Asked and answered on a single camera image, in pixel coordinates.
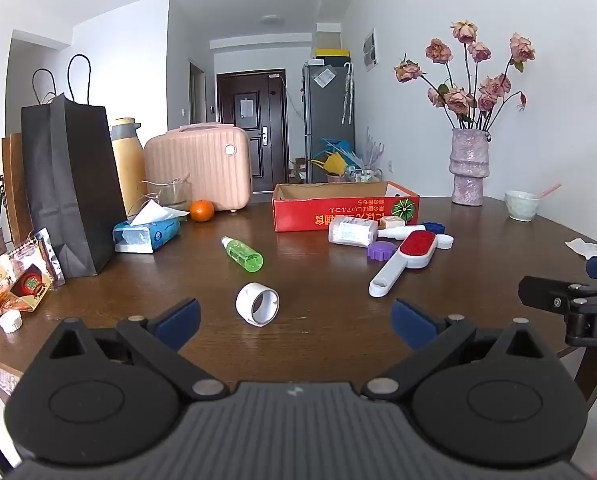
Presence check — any crumpled white paper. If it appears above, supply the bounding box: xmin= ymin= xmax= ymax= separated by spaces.
xmin=565 ymin=237 xmax=597 ymax=261

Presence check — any purple round lid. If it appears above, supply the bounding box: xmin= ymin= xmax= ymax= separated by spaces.
xmin=367 ymin=241 xmax=397 ymax=262

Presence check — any blue tissue pack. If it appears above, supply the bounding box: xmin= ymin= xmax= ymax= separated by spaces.
xmin=112 ymin=199 xmax=189 ymax=253

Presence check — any dark brown entrance door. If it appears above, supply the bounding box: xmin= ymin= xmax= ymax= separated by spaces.
xmin=216 ymin=70 xmax=289 ymax=193

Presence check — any clear glass cup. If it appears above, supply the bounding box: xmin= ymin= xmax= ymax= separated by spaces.
xmin=146 ymin=177 xmax=193 ymax=211

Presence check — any green spray bottle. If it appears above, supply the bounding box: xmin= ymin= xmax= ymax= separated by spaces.
xmin=221 ymin=236 xmax=264 ymax=274

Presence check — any yellow plastic item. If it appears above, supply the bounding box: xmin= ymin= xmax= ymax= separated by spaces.
xmin=311 ymin=152 xmax=346 ymax=175

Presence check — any pink hard-shell suitcase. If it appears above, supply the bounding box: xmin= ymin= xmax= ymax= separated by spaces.
xmin=143 ymin=122 xmax=253 ymax=212

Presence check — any lilac ceramic vase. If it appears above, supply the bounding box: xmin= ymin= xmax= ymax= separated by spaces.
xmin=449 ymin=127 xmax=492 ymax=207

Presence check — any yellow and black box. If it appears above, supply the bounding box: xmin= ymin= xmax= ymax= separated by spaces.
xmin=314 ymin=48 xmax=351 ymax=66

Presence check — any dried pink rose bouquet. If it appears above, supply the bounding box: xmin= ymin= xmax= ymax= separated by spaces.
xmin=394 ymin=20 xmax=536 ymax=131

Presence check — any pale green bowl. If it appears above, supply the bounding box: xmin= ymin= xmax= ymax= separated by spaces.
xmin=504 ymin=190 xmax=540 ymax=222

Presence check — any yellow thermos jug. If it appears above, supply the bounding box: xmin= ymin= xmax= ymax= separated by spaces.
xmin=109 ymin=117 xmax=149 ymax=216

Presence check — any grey refrigerator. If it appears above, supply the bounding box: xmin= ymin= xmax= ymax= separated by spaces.
xmin=302 ymin=61 xmax=355 ymax=184

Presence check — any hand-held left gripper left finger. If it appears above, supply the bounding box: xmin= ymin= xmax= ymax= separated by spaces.
xmin=32 ymin=297 xmax=232 ymax=403

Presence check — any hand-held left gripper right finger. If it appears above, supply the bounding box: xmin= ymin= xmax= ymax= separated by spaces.
xmin=361 ymin=297 xmax=571 ymax=403

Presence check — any red cardboard box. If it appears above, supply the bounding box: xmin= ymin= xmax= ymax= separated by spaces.
xmin=272 ymin=181 xmax=421 ymax=233

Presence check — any clear folded umbrella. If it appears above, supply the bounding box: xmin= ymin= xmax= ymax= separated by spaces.
xmin=341 ymin=62 xmax=354 ymax=126

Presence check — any lilac coral decoration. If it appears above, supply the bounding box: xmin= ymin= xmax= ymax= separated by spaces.
xmin=358 ymin=127 xmax=386 ymax=171

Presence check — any white round cap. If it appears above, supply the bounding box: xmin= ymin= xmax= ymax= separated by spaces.
xmin=236 ymin=282 xmax=280 ymax=328

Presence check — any red and white lint brush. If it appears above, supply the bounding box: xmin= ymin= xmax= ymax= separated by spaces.
xmin=368 ymin=230 xmax=440 ymax=298

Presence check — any blue folded rack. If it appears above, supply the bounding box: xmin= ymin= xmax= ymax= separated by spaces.
xmin=318 ymin=137 xmax=355 ymax=161

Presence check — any black paper bag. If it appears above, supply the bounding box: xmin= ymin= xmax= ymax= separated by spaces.
xmin=21 ymin=54 xmax=129 ymax=279

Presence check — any brown paper bag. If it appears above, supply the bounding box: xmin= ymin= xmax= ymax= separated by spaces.
xmin=1 ymin=132 xmax=34 ymax=246

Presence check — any metal storage cart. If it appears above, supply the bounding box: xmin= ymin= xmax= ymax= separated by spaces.
xmin=345 ymin=167 xmax=384 ymax=183

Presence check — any white tube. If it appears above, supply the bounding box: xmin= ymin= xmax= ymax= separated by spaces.
xmin=377 ymin=225 xmax=426 ymax=240

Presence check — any silver foil packet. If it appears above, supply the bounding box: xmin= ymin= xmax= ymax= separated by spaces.
xmin=34 ymin=227 xmax=66 ymax=288

